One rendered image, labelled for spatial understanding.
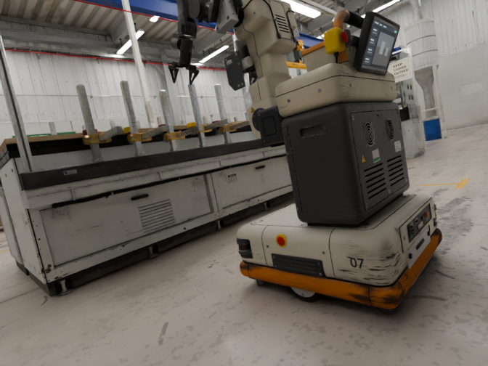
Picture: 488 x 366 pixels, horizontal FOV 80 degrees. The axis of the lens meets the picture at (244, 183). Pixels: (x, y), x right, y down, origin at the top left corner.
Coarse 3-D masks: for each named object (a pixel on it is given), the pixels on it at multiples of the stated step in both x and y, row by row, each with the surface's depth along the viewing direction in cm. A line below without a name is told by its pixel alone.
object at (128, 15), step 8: (128, 0) 282; (304, 0) 384; (128, 8) 282; (320, 8) 413; (328, 8) 429; (128, 16) 281; (128, 24) 283; (136, 40) 285; (136, 48) 285; (136, 56) 284; (136, 64) 287; (144, 80) 288; (144, 88) 288; (144, 96) 289; (152, 120) 292
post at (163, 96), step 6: (162, 90) 194; (162, 96) 193; (162, 102) 194; (162, 108) 196; (168, 108) 196; (168, 114) 195; (168, 120) 195; (168, 126) 195; (168, 132) 196; (174, 144) 197
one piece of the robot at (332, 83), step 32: (288, 96) 100; (320, 96) 92; (352, 96) 94; (384, 96) 113; (288, 128) 103; (320, 128) 95; (352, 128) 92; (384, 128) 111; (288, 160) 106; (320, 160) 97; (352, 160) 91; (384, 160) 108; (320, 192) 99; (352, 192) 92; (384, 192) 106; (320, 224) 105; (352, 224) 96
